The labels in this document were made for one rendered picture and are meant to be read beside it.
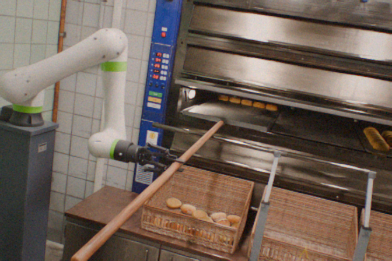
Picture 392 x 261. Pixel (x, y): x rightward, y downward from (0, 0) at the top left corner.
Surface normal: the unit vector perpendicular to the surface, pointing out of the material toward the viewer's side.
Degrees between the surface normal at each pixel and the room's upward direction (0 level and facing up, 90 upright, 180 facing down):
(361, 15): 90
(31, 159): 90
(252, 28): 70
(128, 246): 90
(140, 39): 90
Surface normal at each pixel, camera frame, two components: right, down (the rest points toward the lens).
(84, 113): -0.26, 0.17
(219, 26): -0.19, -0.17
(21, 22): 0.95, 0.21
